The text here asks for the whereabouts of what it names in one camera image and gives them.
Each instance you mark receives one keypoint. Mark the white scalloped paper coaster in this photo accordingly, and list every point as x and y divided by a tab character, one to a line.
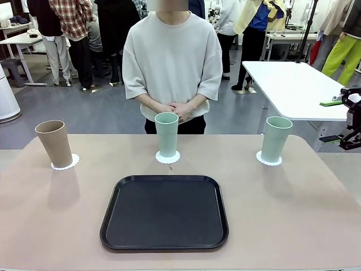
74	161
169	160
269	163

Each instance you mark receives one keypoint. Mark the black tripod stand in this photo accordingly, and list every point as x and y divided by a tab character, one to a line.
307	34

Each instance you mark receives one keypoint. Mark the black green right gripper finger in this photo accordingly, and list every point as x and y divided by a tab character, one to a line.
330	103
331	139

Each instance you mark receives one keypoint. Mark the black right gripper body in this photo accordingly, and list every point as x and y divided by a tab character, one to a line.
356	113

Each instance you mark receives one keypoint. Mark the person's right forearm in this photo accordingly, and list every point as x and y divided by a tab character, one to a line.
148	103

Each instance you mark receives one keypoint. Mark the white cylindrical air purifier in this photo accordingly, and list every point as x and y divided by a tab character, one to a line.
8	98

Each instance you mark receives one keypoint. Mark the person in yellow jacket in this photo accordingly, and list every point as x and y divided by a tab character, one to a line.
253	42

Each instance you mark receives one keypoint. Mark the person in plaid shirt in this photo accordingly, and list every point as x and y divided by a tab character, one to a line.
73	17

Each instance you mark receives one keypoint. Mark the person's left forearm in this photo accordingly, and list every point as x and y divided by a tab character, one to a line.
197	100

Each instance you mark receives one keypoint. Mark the person's right hand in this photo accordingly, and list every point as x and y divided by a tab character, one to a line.
166	108

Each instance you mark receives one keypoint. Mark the person in light grey hoodie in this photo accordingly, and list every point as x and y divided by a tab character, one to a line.
228	17

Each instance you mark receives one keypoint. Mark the brown plastic cup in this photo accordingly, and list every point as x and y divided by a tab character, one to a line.
55	146

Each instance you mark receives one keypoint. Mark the grey plastic stool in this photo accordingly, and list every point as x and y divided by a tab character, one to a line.
14	65

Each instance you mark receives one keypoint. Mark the person in black coat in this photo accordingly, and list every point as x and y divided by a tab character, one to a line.
115	28

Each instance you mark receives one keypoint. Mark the person in beige coat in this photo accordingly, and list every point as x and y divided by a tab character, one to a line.
332	17

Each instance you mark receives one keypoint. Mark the black plastic serving tray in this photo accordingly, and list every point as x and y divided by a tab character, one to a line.
166	217

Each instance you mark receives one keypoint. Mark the person's left hand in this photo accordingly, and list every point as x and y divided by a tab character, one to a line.
186	111

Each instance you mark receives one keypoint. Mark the large white table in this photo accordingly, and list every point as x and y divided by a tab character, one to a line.
287	84

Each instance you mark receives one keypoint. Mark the white workbench table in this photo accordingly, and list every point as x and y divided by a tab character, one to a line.
287	35

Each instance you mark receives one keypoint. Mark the person in maroon jacket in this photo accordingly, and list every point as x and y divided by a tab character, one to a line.
42	17

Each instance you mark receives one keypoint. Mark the white desk with legs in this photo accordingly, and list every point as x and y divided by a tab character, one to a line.
19	39

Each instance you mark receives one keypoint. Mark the person in beige sweater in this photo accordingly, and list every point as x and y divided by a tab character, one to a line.
172	56

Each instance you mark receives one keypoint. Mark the person in neon green trousers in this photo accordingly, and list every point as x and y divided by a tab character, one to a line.
338	59

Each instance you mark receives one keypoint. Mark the light green plastic cup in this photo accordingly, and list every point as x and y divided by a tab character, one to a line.
275	144
167	138

